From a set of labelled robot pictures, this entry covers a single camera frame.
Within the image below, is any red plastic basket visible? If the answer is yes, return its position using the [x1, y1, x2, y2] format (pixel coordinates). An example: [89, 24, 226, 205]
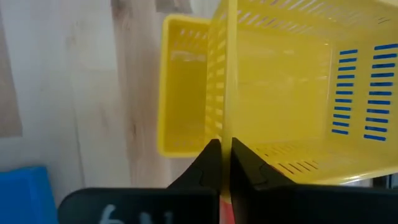
[219, 195, 236, 224]

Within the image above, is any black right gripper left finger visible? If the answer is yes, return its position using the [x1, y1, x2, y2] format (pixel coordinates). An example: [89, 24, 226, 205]
[57, 138, 222, 224]

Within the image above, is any blue plastic basket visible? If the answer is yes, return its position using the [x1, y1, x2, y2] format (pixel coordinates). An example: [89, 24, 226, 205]
[0, 166, 58, 224]
[331, 43, 398, 142]

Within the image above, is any yellow plastic basket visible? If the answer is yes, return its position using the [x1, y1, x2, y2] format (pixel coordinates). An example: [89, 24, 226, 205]
[157, 14, 215, 158]
[205, 0, 398, 200]

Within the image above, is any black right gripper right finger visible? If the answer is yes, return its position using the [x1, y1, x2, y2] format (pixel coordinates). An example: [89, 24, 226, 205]
[229, 138, 398, 224]

